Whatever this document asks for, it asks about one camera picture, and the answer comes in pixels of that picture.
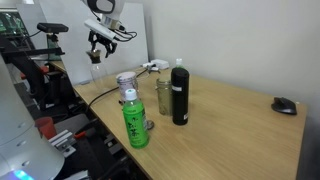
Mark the red cup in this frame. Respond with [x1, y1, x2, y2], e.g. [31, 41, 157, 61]
[34, 116, 58, 140]

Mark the small round metal object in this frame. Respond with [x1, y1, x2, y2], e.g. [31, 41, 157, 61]
[145, 119, 155, 131]

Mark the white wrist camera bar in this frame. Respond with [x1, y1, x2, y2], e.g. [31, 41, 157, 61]
[83, 18, 117, 42]

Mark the black camera on stand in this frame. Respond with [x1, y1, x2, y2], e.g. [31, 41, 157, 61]
[36, 22, 70, 35]

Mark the black sleeved cable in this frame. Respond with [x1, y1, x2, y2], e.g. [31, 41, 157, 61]
[84, 68, 149, 114]

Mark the small green plastic bottle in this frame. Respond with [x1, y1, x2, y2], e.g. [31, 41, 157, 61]
[174, 58, 185, 70]

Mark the black thermos flask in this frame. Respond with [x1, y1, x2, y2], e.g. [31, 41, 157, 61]
[170, 66, 191, 126]

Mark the green tea bottle white cap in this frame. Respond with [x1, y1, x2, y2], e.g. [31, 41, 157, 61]
[122, 88, 150, 150]

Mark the aluminium extrusion piece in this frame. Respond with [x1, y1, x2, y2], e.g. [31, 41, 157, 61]
[48, 129, 78, 158]

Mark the white power strip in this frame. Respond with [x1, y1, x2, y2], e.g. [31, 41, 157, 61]
[150, 58, 170, 71]

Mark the transparent glass carafe bottle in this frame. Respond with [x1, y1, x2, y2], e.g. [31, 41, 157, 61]
[85, 49, 110, 93]

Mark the black computer mouse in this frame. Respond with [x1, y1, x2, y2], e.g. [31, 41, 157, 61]
[270, 96, 298, 116]

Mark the glass jar with beige lid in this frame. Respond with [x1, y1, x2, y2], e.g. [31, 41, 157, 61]
[155, 77, 174, 117]

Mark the black metal stand frame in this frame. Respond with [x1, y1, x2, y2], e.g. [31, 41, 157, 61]
[0, 32, 73, 111]

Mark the orange handled tool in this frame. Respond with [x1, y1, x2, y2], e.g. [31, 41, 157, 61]
[73, 130, 88, 140]

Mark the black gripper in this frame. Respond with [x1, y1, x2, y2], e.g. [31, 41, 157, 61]
[87, 29, 118, 59]

